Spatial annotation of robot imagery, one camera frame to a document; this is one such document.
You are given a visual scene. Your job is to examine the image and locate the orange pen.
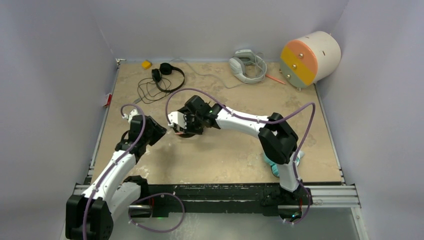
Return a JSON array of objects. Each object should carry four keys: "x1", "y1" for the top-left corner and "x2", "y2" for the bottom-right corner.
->
[{"x1": 265, "y1": 74, "x2": 286, "y2": 85}]

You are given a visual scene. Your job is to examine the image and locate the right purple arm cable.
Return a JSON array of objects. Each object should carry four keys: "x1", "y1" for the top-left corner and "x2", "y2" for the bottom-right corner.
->
[{"x1": 164, "y1": 87, "x2": 317, "y2": 226}]

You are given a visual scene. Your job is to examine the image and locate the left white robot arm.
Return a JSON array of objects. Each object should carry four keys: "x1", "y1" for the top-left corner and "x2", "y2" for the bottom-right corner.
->
[{"x1": 65, "y1": 115, "x2": 167, "y2": 240}]

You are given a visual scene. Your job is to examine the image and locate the black headset with microphone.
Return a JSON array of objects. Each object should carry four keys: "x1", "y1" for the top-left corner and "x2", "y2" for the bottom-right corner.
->
[{"x1": 175, "y1": 131, "x2": 203, "y2": 138}]

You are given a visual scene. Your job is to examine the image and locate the small yellow block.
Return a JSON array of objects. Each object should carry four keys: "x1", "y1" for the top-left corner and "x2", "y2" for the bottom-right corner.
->
[{"x1": 141, "y1": 60, "x2": 153, "y2": 70}]

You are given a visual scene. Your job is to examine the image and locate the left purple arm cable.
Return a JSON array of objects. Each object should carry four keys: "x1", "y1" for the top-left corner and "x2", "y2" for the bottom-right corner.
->
[{"x1": 82, "y1": 103, "x2": 186, "y2": 240}]

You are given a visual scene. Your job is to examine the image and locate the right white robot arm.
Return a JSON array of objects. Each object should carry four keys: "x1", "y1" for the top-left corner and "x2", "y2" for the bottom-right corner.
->
[{"x1": 166, "y1": 95, "x2": 313, "y2": 204}]

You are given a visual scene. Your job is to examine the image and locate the grey headphone cable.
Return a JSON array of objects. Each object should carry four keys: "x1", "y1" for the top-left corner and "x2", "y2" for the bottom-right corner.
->
[{"x1": 168, "y1": 58, "x2": 246, "y2": 90}]

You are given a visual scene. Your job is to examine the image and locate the teal cat-ear headphones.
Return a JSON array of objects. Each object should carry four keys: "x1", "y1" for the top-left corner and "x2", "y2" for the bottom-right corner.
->
[{"x1": 262, "y1": 150, "x2": 305, "y2": 178}]

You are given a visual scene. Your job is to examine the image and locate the white grey headphones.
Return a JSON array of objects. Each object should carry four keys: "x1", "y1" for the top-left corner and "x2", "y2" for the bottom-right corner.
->
[{"x1": 228, "y1": 49, "x2": 268, "y2": 84}]

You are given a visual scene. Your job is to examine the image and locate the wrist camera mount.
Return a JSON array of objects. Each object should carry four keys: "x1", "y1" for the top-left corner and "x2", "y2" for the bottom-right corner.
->
[
  {"x1": 167, "y1": 111, "x2": 187, "y2": 133},
  {"x1": 122, "y1": 108, "x2": 139, "y2": 123}
]

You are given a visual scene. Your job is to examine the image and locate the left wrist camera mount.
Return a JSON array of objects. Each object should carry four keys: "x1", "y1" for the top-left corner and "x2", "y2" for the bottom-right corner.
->
[{"x1": 122, "y1": 108, "x2": 139, "y2": 123}]

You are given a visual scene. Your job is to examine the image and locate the red tag on wall edge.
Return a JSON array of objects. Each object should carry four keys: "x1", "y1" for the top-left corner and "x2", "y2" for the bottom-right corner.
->
[{"x1": 103, "y1": 93, "x2": 113, "y2": 108}]

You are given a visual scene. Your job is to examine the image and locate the black over-ear headphones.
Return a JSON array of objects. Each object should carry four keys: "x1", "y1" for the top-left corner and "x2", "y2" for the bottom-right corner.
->
[{"x1": 134, "y1": 62, "x2": 186, "y2": 105}]

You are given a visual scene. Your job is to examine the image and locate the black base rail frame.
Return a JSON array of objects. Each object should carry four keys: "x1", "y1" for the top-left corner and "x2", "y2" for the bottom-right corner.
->
[{"x1": 90, "y1": 175, "x2": 359, "y2": 222}]

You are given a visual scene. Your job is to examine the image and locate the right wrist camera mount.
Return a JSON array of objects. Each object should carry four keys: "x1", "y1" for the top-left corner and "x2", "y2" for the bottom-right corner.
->
[{"x1": 167, "y1": 111, "x2": 187, "y2": 133}]

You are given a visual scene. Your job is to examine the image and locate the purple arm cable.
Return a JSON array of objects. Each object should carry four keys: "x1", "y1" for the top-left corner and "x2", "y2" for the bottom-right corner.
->
[
  {"x1": 82, "y1": 103, "x2": 186, "y2": 240},
  {"x1": 164, "y1": 87, "x2": 317, "y2": 226}
]

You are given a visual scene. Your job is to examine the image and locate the round pastel drawer box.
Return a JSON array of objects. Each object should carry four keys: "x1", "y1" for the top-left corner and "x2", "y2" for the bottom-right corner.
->
[{"x1": 280, "y1": 31, "x2": 342, "y2": 89}]

